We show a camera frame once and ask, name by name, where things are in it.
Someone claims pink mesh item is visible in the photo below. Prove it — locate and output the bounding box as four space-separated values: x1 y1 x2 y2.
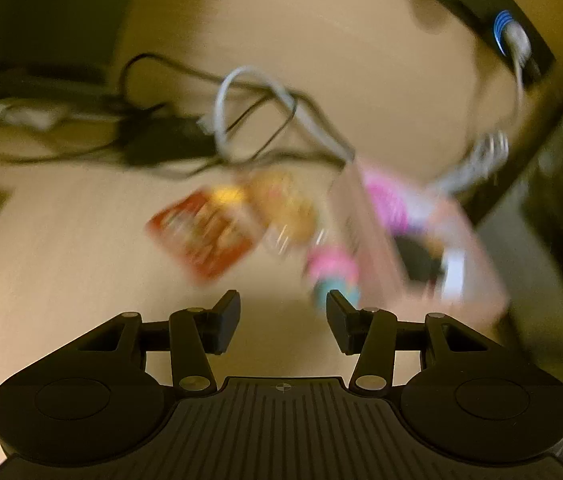
361 170 428 234

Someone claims red snack packet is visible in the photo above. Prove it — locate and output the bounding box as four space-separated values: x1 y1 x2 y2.
146 185 263 282

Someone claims looped white cable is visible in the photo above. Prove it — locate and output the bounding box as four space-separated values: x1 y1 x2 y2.
214 65 357 167

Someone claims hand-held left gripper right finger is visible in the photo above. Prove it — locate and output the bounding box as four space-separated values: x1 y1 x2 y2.
326 290 527 394

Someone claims white adapter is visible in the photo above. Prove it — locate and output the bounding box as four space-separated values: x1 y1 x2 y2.
438 250 468 302

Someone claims dark monitor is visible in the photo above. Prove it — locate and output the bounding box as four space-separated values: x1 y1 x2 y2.
0 0 155 87

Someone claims bread packet with gold label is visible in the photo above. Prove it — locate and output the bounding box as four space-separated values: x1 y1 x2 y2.
246 170 323 257

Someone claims black plush toy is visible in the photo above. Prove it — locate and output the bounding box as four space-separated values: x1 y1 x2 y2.
394 235 448 287

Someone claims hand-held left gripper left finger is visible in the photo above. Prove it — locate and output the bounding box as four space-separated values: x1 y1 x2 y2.
56 290 243 394

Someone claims black computer case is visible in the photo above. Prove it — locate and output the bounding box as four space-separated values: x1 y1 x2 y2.
381 0 563 461

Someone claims white power strip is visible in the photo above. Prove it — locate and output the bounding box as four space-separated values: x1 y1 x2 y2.
0 95 63 132

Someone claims teal toy case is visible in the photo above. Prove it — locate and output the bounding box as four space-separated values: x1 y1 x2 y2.
310 280 363 312

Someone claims pink ball toy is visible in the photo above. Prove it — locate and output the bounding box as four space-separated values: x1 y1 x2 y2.
304 245 363 292

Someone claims black power adapter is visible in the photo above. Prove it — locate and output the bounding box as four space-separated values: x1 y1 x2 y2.
120 115 218 167

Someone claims pink cardboard box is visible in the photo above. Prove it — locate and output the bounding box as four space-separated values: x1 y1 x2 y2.
329 160 512 323

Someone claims bundled white cable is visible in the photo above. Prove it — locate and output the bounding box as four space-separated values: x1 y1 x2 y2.
436 22 537 197

